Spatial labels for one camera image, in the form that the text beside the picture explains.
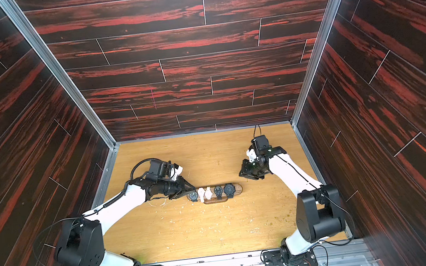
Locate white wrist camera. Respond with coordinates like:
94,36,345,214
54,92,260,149
169,164,183,182
246,147,257,162

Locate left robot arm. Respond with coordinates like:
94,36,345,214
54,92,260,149
54,158,196,266

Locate black watch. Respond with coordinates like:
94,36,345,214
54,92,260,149
223,183,236,199
214,186,224,200
187,190,199,202

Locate white watch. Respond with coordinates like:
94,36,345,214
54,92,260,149
204,187,213,201
197,188,205,203

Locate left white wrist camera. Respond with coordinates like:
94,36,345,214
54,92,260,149
169,164,183,182

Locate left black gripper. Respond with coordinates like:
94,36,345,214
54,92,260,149
156,174,197,200

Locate left black cable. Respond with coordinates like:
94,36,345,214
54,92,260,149
127,157,164,183

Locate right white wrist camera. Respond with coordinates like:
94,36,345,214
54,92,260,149
246,147,257,162

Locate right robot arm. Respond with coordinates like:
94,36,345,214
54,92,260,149
239,135,346,266

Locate dark wooden watch stand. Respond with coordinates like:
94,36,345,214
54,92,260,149
186,183,243,205

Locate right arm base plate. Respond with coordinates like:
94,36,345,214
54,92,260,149
260,249,318,266

